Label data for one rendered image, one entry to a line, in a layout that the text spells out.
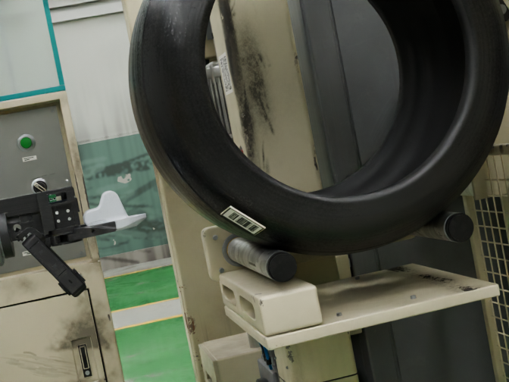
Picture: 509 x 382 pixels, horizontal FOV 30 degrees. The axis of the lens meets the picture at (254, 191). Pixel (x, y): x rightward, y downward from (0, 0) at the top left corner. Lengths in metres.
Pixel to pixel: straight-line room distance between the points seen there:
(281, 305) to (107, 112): 9.26
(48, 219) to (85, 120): 9.20
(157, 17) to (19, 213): 0.35
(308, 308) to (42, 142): 0.91
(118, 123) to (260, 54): 8.85
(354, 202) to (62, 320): 0.90
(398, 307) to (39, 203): 0.55
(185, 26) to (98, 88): 9.27
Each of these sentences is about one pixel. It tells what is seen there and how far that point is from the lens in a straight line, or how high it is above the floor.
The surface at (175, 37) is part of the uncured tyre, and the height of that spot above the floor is 1.25.
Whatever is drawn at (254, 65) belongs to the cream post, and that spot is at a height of 1.22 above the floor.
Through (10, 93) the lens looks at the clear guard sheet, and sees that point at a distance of 2.11.
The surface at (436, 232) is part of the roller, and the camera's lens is 1.49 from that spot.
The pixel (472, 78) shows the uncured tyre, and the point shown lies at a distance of 1.45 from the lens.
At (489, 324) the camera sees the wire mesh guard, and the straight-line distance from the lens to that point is 1.92.
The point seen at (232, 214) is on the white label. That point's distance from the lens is 1.35.
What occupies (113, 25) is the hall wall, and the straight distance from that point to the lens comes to 10.68.
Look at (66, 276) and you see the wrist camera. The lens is 1.42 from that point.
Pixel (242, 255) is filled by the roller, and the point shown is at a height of 0.91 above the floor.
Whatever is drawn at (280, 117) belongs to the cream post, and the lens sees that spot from 1.75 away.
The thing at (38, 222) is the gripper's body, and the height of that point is 1.03.
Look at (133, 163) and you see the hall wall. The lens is 10.50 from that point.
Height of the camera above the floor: 1.09
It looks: 3 degrees down
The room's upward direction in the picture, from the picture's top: 11 degrees counter-clockwise
